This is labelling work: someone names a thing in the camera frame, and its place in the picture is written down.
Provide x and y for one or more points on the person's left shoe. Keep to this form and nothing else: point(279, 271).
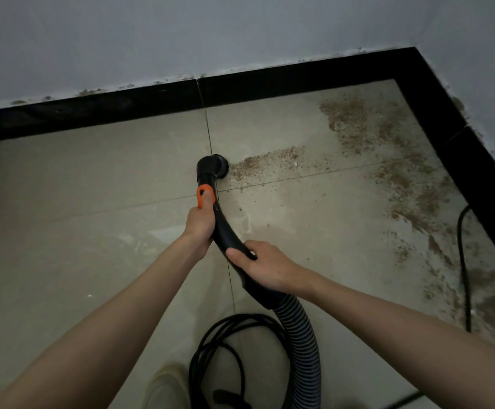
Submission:
point(166, 387)

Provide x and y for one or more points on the person's left hand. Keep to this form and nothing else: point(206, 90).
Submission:
point(200, 227)

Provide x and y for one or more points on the person's left forearm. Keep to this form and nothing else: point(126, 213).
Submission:
point(98, 332)

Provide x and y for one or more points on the black baseboard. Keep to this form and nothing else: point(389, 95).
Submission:
point(81, 117)

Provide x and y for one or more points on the brown dirt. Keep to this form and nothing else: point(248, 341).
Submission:
point(400, 178)

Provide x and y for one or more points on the person's right hand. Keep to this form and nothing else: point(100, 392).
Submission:
point(273, 268)

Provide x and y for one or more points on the person's right forearm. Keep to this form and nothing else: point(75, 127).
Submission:
point(422, 340)

